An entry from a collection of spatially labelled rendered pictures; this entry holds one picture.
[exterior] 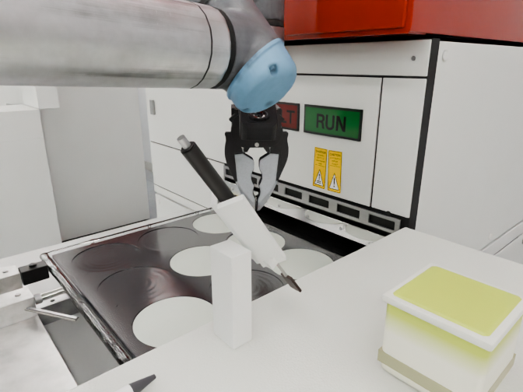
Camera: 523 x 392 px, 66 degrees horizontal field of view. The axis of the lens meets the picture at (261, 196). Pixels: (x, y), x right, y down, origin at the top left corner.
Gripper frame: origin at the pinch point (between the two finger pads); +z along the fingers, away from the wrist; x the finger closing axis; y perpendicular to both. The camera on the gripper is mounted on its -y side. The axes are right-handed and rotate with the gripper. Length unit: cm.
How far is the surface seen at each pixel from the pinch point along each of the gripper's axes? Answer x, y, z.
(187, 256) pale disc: 10.8, 2.0, 9.3
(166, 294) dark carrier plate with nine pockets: 12.4, -9.0, 9.3
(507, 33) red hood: -42, 12, -25
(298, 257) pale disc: -6.7, 0.1, 9.2
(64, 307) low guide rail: 29.2, -1.5, 15.6
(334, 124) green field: -12.9, 7.5, -10.7
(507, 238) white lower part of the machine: -61, 26, 19
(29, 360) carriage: 25.9, -18.1, 11.3
